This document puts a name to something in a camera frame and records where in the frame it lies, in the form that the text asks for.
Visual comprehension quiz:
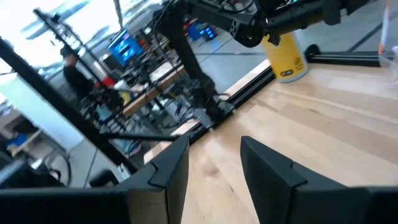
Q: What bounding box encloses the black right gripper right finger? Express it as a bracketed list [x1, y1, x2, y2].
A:
[240, 135, 371, 224]

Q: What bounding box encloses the yellow canister with white lid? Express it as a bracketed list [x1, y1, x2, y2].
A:
[260, 30, 310, 83]

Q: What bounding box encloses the person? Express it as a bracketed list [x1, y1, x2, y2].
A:
[60, 45, 95, 101]

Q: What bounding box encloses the black frame post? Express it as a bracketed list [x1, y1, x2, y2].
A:
[0, 36, 141, 174]

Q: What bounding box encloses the wooden workbench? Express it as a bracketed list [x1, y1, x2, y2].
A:
[123, 63, 187, 116]

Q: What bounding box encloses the bare orange white toothbrush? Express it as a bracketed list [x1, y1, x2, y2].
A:
[377, 0, 393, 56]

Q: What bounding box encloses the blue lit monitor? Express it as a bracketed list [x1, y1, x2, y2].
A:
[107, 29, 144, 67]

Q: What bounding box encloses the blue crate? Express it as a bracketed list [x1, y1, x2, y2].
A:
[186, 21, 216, 41]

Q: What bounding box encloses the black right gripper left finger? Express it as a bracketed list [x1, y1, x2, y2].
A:
[115, 134, 190, 224]

